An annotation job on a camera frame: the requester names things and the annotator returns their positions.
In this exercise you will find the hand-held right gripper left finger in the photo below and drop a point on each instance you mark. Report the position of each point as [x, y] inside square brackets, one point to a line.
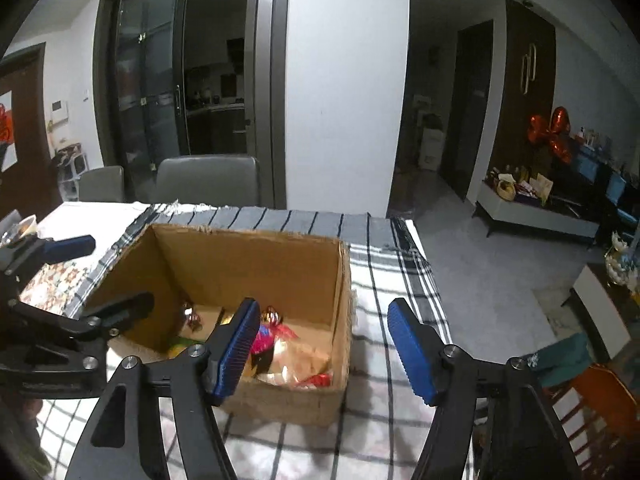
[235, 352]

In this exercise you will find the white storage rack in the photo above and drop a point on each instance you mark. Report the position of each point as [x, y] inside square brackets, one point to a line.
[70, 170]

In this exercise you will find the brown entrance door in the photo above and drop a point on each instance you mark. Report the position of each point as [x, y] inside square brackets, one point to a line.
[30, 100]

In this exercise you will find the green cloth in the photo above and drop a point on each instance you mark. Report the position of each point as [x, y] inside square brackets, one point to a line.
[562, 360]

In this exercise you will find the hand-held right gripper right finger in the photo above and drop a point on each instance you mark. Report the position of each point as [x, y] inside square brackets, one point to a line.
[412, 355]

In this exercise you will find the red white door poster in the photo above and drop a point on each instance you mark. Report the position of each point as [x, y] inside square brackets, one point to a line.
[7, 130]

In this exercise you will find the pile of candies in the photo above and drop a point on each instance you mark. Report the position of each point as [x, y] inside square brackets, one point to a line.
[300, 360]

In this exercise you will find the black white checked tablecloth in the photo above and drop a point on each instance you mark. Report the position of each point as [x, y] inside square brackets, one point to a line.
[390, 435]

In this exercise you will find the white hallway box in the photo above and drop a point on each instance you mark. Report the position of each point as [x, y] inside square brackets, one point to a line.
[431, 150]

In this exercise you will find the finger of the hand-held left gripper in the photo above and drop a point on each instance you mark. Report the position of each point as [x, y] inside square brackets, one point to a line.
[70, 247]
[120, 310]

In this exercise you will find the dark wooden room door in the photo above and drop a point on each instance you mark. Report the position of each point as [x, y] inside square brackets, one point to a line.
[472, 110]

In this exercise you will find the floral patterned table mat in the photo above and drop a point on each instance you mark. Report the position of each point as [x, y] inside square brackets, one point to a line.
[55, 285]

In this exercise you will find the white low cabinet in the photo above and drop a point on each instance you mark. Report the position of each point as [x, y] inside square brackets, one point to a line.
[540, 217]

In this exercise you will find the brown cardboard box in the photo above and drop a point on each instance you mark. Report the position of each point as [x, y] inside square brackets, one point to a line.
[280, 270]

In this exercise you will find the dark framed sliding glass door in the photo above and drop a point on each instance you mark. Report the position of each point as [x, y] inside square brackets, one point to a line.
[145, 60]

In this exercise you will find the orange wooden chair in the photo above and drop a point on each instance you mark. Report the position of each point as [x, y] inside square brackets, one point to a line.
[605, 405]

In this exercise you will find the narrow grey dining chair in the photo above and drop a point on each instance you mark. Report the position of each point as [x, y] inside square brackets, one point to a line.
[102, 185]

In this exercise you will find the wide grey dining chair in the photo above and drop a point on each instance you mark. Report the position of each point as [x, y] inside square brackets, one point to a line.
[207, 180]

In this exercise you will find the red foil balloons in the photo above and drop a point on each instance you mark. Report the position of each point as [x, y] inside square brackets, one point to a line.
[547, 130]

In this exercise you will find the white wall intercom panel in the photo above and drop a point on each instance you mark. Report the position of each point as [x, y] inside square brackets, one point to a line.
[59, 111]

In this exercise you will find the white coffee table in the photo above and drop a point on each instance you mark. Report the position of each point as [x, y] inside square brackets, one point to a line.
[597, 305]

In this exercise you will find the dark wooden wardrobe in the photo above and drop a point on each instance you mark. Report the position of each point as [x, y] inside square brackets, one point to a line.
[525, 50]

